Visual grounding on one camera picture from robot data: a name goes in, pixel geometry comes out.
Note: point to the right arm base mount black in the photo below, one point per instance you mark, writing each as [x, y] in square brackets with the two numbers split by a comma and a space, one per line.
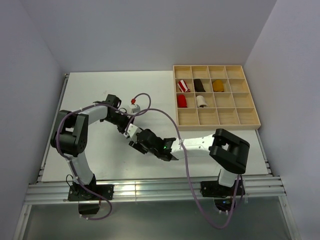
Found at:
[222, 195]

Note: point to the wooden compartment tray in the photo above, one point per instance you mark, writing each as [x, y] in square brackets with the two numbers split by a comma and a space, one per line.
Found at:
[233, 109]

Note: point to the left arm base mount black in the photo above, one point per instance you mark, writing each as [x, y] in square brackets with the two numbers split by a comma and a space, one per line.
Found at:
[90, 197]

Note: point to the dark brown rolled sock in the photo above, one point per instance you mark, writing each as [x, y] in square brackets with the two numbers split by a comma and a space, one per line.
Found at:
[198, 86]

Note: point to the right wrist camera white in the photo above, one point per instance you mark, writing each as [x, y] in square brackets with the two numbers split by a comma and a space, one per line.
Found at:
[132, 132]

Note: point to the beige brown striped sock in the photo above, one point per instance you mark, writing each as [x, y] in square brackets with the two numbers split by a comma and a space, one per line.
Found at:
[201, 102]

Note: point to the aluminium rail frame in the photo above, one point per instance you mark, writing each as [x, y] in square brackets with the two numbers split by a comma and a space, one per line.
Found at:
[155, 203]

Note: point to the red white striped rolled sock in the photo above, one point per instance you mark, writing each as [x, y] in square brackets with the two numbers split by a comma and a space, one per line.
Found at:
[183, 87]

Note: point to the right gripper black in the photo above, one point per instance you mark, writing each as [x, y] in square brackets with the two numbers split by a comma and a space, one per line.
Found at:
[137, 145]

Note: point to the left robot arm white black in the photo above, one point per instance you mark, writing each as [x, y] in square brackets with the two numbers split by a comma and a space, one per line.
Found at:
[70, 133]

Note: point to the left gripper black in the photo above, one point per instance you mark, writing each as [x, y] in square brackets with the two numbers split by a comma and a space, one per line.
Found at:
[122, 129]

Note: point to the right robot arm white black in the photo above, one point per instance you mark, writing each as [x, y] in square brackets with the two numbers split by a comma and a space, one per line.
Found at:
[228, 150]

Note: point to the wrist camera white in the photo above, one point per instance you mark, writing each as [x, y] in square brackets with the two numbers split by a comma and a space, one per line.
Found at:
[132, 132]
[133, 109]

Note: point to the mustard yellow rolled sock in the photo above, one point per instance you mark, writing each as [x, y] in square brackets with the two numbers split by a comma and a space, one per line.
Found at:
[218, 86]

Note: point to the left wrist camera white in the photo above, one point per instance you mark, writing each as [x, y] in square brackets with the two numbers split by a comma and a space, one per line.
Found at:
[133, 109]

